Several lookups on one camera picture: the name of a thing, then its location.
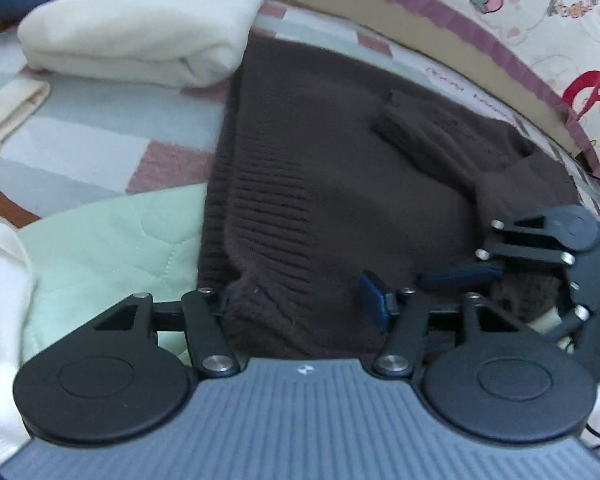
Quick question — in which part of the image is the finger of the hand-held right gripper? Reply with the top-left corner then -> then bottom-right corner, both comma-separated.
542,304 -> 592,348
417,212 -> 576,291

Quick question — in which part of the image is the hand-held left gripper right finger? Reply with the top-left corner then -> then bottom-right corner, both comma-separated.
359,270 -> 536,380

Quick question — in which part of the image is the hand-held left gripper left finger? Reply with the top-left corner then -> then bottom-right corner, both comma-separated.
92,286 -> 242,380

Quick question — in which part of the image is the dark brown knit sweater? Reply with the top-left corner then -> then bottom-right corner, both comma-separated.
197,30 -> 581,358

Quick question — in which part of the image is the light green quilted cloth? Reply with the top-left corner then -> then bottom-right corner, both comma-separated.
17,182 -> 211,366

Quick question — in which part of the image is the white fleece cloth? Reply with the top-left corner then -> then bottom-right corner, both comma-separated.
0,220 -> 38,468

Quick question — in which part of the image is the cream canvas cloth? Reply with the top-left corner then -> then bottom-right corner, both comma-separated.
0,77 -> 51,221

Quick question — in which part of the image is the white folded garment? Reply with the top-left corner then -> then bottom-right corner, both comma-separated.
17,0 -> 273,88

